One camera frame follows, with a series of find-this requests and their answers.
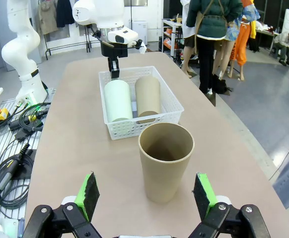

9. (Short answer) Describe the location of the black metal clothes rack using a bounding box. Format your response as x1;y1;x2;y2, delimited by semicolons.
43;23;92;61

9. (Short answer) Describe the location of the beige hanging coat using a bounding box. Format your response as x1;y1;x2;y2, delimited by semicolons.
37;0;59;36

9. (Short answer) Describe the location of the white storage shelf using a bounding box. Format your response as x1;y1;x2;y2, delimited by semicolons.
161;17;185;63

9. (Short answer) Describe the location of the mannequin in white coat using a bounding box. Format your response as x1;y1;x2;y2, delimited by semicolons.
179;0;201;80

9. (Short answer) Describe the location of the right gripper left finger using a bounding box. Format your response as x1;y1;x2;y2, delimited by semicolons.
21;170;103;238

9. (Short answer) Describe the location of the dark hanging coat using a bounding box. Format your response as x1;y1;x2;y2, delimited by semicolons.
56;0;76;28

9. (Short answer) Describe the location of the tall pale green cup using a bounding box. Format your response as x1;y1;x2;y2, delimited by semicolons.
103;79;134;123

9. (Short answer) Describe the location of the tall brown cup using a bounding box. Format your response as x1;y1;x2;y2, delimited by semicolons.
138;122;195;205
134;75;162;125

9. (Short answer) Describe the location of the thin black floor cable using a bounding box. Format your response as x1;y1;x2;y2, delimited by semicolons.
268;138;289;179

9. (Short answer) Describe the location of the white perforated plastic basket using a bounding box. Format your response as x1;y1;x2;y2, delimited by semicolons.
98;65;185;141

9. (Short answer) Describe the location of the coiled black cable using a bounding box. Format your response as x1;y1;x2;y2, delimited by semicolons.
0;148;35;212

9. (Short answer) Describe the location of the seated person in grey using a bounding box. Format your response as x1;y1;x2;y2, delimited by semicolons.
274;32;289;68

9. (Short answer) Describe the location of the mannequin in blue patterned garment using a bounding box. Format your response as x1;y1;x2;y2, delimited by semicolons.
212;21;240;78

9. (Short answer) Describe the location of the black yellow handheld pendant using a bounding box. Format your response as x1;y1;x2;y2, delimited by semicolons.
0;148;34;197

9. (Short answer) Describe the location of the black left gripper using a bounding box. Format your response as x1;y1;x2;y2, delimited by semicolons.
100;42;129;80

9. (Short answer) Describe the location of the black cable with connector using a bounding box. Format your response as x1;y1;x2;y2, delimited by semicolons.
7;102;50;132

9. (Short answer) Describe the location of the mannequin in orange clothes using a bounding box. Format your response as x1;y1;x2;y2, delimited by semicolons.
227;0;261;81

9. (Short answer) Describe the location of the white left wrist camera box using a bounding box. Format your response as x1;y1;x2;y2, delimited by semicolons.
107;29;139;46

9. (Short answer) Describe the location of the black bag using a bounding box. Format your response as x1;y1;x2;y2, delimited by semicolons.
211;73;234;95

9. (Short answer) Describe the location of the grey slotted metal platform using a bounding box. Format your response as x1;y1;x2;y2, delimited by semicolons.
0;87;58;238

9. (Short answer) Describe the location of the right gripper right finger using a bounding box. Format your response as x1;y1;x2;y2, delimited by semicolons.
188;171;272;238

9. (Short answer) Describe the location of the figure in dark green jacket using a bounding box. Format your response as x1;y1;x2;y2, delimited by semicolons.
186;0;244;95

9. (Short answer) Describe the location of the yellow emergency stop box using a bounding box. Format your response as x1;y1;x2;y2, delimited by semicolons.
0;105;10;125

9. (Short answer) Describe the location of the white air purifier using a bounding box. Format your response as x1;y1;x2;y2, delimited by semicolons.
131;20;148;46

